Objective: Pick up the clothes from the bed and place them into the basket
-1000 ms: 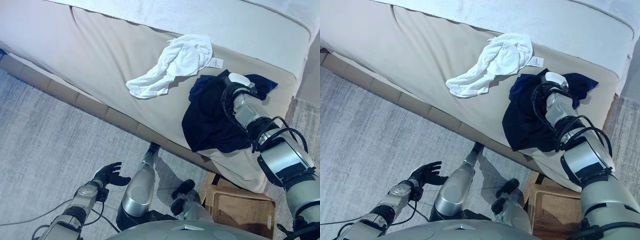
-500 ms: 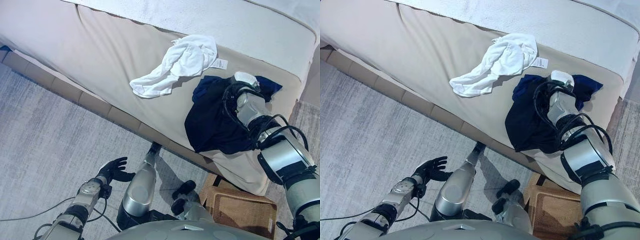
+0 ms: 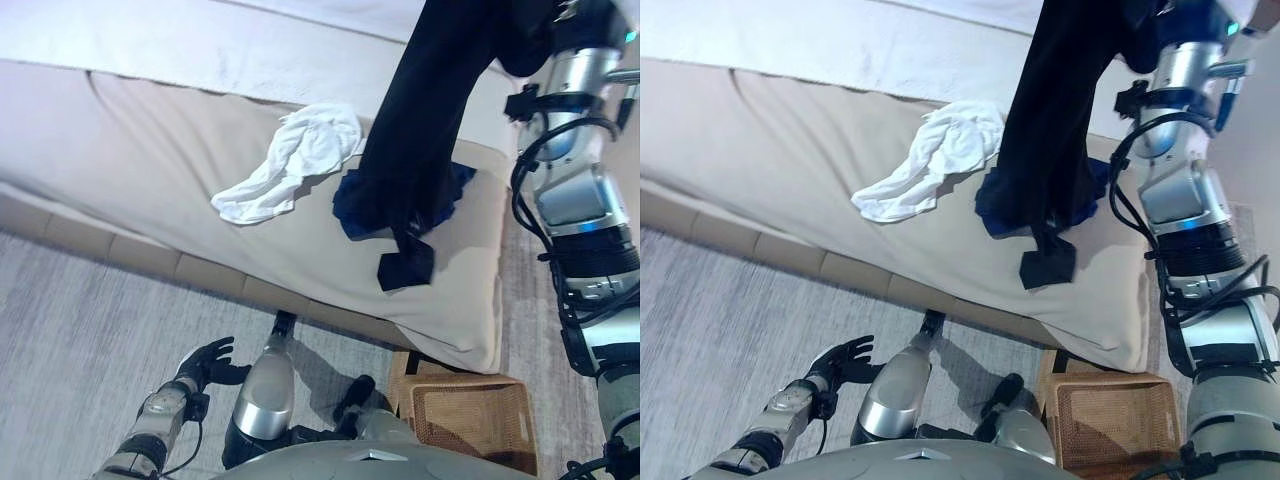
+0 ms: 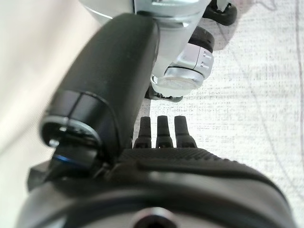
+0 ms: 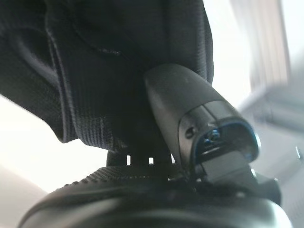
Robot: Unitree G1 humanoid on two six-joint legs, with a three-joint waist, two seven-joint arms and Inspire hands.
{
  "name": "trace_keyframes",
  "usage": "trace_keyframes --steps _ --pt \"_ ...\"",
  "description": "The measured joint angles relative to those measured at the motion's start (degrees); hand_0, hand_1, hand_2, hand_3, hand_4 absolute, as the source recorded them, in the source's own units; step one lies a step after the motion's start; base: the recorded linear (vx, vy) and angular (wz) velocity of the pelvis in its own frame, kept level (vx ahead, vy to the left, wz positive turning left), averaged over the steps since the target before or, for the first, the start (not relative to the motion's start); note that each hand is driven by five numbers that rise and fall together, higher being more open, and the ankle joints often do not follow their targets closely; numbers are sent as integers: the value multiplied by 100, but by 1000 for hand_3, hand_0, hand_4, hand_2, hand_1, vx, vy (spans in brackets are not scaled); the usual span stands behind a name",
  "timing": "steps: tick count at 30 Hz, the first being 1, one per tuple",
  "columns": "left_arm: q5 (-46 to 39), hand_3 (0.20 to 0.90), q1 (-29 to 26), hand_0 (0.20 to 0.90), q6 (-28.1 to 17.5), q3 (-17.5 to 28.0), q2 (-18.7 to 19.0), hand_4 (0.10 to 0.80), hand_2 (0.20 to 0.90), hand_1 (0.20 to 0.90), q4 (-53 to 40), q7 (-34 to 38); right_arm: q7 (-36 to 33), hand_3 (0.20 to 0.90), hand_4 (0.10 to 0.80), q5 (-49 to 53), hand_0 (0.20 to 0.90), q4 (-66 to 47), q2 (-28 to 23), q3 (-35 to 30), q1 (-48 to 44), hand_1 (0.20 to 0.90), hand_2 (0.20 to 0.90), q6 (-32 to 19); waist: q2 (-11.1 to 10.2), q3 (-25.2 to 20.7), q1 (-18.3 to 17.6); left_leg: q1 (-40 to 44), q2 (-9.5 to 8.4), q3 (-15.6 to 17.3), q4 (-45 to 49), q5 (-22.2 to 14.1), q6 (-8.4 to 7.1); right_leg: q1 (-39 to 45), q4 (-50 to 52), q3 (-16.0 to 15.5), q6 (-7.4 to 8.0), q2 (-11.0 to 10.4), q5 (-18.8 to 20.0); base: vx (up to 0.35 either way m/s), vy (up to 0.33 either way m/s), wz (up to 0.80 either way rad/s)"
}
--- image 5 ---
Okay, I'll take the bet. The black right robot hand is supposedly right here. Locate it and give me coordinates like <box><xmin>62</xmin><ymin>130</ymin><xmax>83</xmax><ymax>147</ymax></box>
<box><xmin>18</xmin><ymin>63</ymin><xmax>295</xmax><ymax>228</ymax></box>

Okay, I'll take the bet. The black garment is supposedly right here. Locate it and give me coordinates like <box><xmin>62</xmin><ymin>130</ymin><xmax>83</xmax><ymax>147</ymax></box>
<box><xmin>0</xmin><ymin>0</ymin><xmax>216</xmax><ymax>155</ymax></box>

